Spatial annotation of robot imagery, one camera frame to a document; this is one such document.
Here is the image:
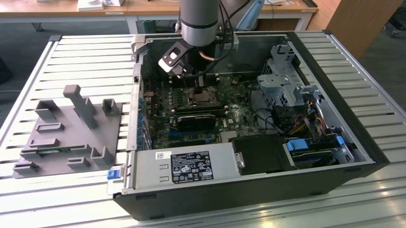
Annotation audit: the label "black PC case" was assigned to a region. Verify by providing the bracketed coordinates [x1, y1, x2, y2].
[112, 29, 391, 221]

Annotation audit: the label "hard disk in blue carrier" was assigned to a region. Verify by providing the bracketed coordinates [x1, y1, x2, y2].
[283, 137, 342, 167]

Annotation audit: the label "black graphics card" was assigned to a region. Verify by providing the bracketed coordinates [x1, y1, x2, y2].
[174, 113, 216, 133]

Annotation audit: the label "wooden desk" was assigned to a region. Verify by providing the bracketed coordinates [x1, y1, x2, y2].
[0, 0, 319, 33]

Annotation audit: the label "green RAM stick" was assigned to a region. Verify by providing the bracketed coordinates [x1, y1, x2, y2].
[36, 147, 74, 155]

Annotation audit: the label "silver metal drive cage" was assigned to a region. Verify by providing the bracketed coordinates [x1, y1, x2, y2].
[255, 44, 322, 108]

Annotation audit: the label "silver power supply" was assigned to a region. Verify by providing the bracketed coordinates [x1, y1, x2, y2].
[122, 143, 242, 191]

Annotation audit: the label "plain white box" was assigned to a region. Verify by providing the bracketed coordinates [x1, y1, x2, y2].
[78, 0, 106, 12]

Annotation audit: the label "grey parts rack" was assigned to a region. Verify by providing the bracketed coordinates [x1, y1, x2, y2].
[11, 84, 124, 179]

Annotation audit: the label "silver CPU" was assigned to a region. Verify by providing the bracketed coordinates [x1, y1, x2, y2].
[192, 92, 214, 104]

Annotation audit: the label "black chair base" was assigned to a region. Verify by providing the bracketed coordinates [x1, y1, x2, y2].
[389, 14, 406, 38]

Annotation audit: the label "black plastic shroud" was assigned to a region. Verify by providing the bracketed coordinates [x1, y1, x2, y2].
[230, 135, 299, 177]

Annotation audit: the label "silver chipset heatsink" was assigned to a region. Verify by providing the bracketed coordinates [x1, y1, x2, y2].
[220, 131, 239, 141]

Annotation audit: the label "metal socket cover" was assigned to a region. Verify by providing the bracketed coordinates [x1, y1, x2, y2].
[187, 87, 222, 107]

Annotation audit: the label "wooden cabinet panel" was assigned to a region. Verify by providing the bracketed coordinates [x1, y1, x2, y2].
[306, 0, 406, 61]

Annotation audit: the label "yellow red power wires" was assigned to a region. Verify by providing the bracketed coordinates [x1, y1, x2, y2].
[293, 102, 330, 138]

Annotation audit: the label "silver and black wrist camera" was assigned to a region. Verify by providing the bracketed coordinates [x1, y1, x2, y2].
[158, 42, 192, 78]

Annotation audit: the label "green motherboard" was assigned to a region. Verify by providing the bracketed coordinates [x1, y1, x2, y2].
[139, 75, 275, 151]

